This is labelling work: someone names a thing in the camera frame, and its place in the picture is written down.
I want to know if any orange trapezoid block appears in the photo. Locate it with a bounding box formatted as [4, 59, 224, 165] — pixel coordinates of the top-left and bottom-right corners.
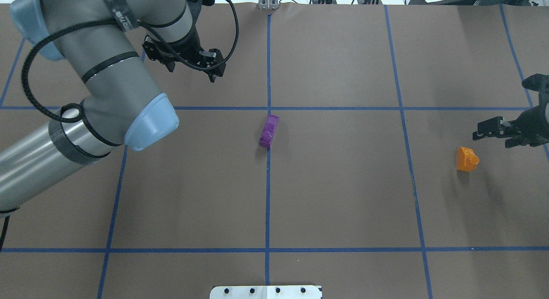
[455, 147, 480, 172]

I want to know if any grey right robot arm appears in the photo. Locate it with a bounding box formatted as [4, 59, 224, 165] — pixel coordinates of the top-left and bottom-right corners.
[472, 92, 549, 148]

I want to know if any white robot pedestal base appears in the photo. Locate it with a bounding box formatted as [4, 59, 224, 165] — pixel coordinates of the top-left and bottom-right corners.
[209, 285, 323, 299]

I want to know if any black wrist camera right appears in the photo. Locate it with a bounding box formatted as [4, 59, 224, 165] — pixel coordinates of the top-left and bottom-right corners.
[521, 73, 549, 93]

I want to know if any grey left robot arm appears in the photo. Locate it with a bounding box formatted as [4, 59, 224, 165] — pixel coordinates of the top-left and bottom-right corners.
[1, 0, 226, 217]

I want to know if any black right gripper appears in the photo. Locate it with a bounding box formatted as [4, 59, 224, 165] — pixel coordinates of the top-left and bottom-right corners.
[472, 106, 549, 148]

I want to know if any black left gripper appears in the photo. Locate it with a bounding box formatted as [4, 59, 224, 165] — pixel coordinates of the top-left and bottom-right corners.
[142, 33, 226, 83]

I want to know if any purple trapezoid block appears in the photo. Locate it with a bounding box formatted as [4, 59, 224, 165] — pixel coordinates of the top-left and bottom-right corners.
[258, 115, 280, 150]

